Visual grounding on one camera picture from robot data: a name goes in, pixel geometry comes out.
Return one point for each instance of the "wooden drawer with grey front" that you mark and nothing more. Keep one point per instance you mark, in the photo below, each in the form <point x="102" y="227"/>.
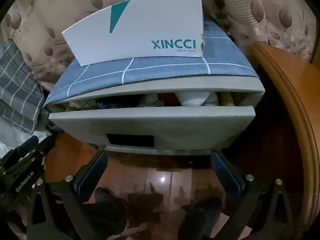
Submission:
<point x="175" y="127"/>

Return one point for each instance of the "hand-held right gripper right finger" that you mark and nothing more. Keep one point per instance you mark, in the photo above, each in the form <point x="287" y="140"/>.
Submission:
<point x="227" y="172"/>

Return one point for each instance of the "pile of underwear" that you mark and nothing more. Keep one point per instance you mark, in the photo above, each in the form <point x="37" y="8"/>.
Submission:
<point x="195" y="98"/>

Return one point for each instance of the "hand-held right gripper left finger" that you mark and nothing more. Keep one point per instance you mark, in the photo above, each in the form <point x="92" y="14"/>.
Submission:
<point x="92" y="171"/>

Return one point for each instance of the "blue checked cloth cover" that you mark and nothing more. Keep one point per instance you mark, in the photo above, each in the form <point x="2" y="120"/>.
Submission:
<point x="162" y="70"/>

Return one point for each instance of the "white plastic bag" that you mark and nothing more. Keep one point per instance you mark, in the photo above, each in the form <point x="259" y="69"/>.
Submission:
<point x="10" y="135"/>

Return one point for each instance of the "grey plaid cloth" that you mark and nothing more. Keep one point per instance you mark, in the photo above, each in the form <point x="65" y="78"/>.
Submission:
<point x="17" y="85"/>

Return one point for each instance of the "beige leaf print curtain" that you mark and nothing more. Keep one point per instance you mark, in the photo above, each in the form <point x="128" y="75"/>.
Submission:
<point x="62" y="10"/>

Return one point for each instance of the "white cardboard box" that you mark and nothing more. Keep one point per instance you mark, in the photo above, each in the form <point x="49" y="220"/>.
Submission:
<point x="140" y="30"/>

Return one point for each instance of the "grey nightstand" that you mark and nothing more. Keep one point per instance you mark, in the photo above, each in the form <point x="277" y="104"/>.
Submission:
<point x="225" y="86"/>

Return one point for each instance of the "person's right foot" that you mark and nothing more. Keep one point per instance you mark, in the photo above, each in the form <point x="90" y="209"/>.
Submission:
<point x="202" y="217"/>

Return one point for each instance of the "person's left foot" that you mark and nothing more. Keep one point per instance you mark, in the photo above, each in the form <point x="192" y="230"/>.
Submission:
<point x="110" y="210"/>

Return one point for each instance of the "wooden bed frame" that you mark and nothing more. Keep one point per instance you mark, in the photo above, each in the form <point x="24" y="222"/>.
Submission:
<point x="295" y="120"/>

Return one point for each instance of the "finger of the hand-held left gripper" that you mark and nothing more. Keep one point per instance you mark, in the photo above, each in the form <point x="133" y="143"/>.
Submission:
<point x="43" y="146"/>

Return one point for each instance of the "person's foot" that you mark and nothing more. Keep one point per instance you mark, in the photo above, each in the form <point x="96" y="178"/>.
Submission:
<point x="202" y="217"/>
<point x="110" y="210"/>

